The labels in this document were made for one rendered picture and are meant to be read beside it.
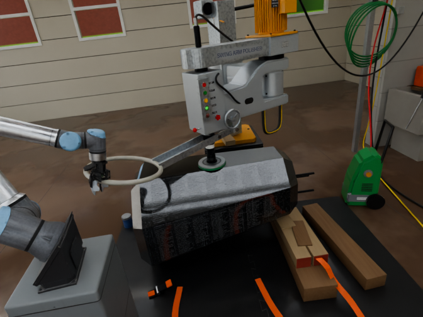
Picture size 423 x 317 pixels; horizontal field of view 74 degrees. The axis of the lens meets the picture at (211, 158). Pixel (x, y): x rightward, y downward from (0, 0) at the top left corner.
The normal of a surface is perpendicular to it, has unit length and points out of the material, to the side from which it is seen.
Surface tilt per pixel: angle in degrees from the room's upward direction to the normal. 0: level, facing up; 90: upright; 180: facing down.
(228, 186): 45
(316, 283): 0
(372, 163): 90
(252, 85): 90
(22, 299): 0
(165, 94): 90
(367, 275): 0
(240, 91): 90
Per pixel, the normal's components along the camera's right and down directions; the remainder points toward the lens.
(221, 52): 0.56, 0.29
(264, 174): 0.04, -0.36
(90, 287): -0.11, -0.90
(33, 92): 0.14, 0.40
